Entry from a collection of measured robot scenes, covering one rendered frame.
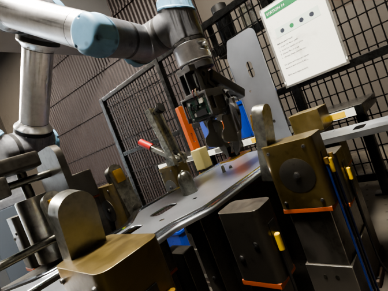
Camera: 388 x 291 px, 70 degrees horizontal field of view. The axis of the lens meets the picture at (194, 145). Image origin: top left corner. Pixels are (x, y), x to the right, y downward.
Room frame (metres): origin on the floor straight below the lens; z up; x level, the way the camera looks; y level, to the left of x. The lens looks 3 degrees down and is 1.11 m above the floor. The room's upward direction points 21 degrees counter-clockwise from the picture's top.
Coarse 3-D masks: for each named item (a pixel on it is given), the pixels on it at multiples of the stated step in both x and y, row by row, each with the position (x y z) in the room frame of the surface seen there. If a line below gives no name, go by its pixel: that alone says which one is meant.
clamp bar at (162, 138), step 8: (160, 104) 0.74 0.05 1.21; (152, 112) 0.76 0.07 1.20; (160, 112) 0.73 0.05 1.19; (152, 120) 0.74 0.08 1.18; (160, 120) 0.77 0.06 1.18; (152, 128) 0.75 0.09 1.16; (160, 128) 0.74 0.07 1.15; (168, 128) 0.76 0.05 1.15; (160, 136) 0.74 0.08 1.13; (168, 136) 0.76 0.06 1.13; (168, 144) 0.73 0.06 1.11; (176, 144) 0.75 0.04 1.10; (168, 152) 0.73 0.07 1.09; (176, 152) 0.76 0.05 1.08; (176, 160) 0.73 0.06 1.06; (184, 160) 0.75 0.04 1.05
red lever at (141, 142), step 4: (140, 140) 0.82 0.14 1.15; (144, 140) 0.82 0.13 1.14; (140, 144) 0.82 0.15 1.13; (144, 144) 0.81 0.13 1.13; (148, 144) 0.80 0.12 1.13; (152, 144) 0.80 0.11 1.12; (148, 148) 0.80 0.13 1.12; (152, 148) 0.79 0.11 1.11; (156, 148) 0.78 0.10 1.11; (160, 148) 0.78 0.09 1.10; (156, 152) 0.78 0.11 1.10; (160, 152) 0.77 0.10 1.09; (164, 152) 0.76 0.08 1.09; (164, 156) 0.77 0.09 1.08; (176, 156) 0.74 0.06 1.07
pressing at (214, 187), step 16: (240, 160) 0.73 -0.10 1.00; (256, 160) 0.64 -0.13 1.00; (208, 176) 0.67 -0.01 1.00; (224, 176) 0.60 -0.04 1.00; (240, 176) 0.54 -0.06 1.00; (256, 176) 0.53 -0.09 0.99; (176, 192) 0.62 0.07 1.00; (208, 192) 0.50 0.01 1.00; (224, 192) 0.47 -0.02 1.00; (144, 208) 0.57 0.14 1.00; (160, 208) 0.52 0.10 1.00; (176, 208) 0.47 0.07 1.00; (192, 208) 0.44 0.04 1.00; (208, 208) 0.42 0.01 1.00; (128, 224) 0.48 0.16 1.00; (144, 224) 0.45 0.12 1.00; (160, 224) 0.42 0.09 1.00; (176, 224) 0.40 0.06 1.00; (160, 240) 0.37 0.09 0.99; (48, 272) 0.38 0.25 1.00; (16, 288) 0.37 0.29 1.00; (32, 288) 0.35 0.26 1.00; (48, 288) 0.33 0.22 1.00; (64, 288) 0.31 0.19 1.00
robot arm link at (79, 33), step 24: (0, 0) 0.63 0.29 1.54; (24, 0) 0.61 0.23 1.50; (0, 24) 0.66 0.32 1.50; (24, 24) 0.60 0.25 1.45; (48, 24) 0.56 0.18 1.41; (72, 24) 0.50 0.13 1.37; (96, 24) 0.48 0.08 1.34; (120, 24) 0.53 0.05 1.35; (96, 48) 0.50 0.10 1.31; (120, 48) 0.54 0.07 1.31
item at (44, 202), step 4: (48, 192) 0.51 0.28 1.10; (52, 192) 0.51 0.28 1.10; (56, 192) 0.51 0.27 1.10; (44, 196) 0.50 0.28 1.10; (48, 196) 0.50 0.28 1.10; (52, 196) 0.51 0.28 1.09; (40, 200) 0.51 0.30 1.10; (44, 200) 0.50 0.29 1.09; (48, 200) 0.49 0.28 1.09; (40, 204) 0.50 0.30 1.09; (44, 204) 0.49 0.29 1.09; (48, 204) 0.49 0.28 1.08; (44, 208) 0.49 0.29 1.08; (44, 212) 0.50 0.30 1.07; (48, 220) 0.50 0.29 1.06; (52, 228) 0.50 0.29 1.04
